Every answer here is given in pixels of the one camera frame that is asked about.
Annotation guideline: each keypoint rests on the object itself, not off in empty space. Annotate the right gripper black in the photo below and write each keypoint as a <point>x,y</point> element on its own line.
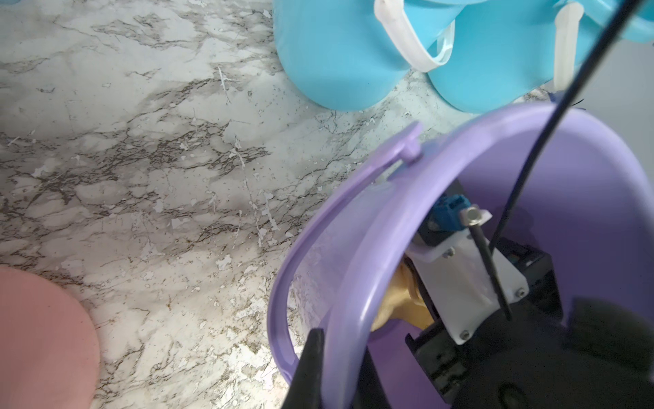
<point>596,355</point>

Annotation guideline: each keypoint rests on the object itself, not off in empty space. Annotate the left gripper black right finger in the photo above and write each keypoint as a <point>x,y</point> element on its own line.
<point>369,393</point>

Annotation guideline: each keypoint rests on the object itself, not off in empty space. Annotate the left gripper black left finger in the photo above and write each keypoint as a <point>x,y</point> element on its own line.
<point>305,389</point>

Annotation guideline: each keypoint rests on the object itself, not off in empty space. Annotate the purple plastic bucket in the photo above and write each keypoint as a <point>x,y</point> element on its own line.
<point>587,203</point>

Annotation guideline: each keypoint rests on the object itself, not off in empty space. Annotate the pink plastic bucket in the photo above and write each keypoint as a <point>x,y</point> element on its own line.
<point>50,352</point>

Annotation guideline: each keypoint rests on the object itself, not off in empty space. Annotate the teal plastic bucket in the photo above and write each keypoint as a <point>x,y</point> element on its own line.
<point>505,49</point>
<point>349,55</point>

